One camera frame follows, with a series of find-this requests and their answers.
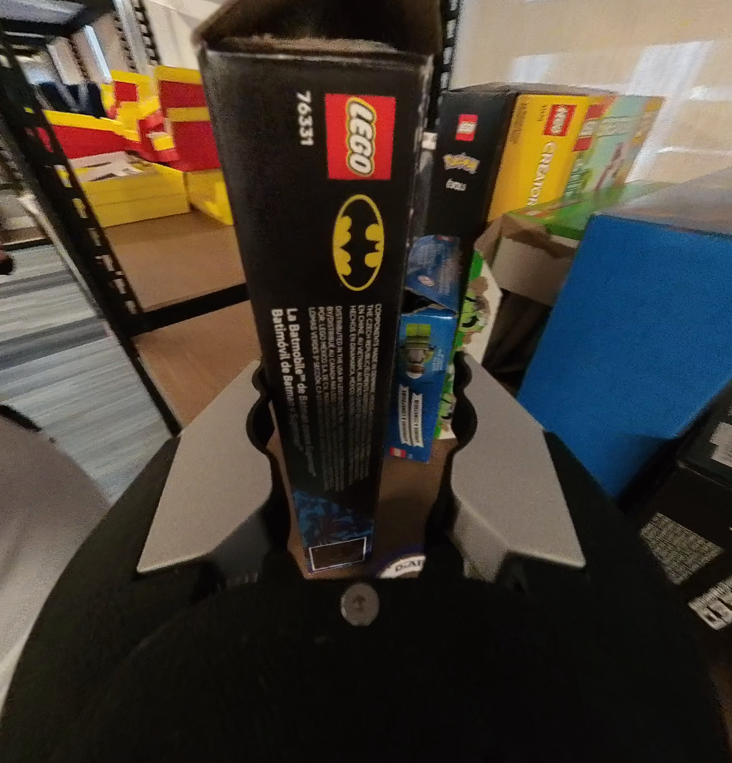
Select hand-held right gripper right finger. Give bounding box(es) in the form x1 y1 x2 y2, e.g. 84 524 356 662
444 352 585 585

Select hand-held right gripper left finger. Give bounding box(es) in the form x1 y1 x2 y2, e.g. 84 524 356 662
138 364 278 576

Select black toy box yellow emblem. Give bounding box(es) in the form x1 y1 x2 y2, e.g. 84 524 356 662
197 0 445 579

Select black metal rack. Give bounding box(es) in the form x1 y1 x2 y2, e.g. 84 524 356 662
0 0 463 436

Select small blue toy box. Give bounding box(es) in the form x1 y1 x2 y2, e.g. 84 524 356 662
391 233 471 466

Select white shirt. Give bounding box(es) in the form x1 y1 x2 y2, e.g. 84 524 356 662
0 407 111 740

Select black box white print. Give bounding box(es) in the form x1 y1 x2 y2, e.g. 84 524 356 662
635 371 732 633

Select large blue toy box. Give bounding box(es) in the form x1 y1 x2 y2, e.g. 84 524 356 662
516 167 732 502

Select brown wooden shelf board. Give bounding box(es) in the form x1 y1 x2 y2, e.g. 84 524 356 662
105 210 251 314

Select green white toy box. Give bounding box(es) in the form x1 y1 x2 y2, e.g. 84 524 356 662
474 180 659 371

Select dark blue toy box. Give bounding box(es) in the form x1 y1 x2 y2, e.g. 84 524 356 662
414 84 517 258

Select red yellow storage bins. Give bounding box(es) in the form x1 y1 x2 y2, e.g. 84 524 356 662
45 66 236 228

